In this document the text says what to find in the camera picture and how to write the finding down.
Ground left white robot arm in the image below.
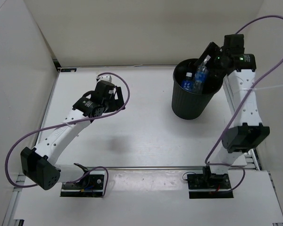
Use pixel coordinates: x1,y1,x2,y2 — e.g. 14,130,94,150
20,73,127,190

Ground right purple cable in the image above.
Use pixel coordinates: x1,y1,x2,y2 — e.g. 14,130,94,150
204,15,283,194

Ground aluminium rail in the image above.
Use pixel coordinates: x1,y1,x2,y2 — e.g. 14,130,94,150
103,166,206,170

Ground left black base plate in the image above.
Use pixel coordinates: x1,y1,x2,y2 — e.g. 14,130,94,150
60,170,107,198

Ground blue label clear bottle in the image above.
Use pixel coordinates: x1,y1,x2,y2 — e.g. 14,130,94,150
181,72,195,92

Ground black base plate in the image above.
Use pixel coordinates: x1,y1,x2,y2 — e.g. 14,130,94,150
182,171,234,199
60,170,107,198

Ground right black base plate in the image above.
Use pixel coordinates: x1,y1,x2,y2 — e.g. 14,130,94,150
182,171,234,199

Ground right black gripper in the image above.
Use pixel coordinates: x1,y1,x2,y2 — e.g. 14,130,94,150
195,42,229,81

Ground Aquafina clear bottle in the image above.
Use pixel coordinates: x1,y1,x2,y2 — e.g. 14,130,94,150
192,58,209,94

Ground black plastic bin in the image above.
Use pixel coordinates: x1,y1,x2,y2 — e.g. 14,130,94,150
171,58,223,120

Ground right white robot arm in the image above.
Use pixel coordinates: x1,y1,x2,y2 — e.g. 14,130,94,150
187,34,270,190

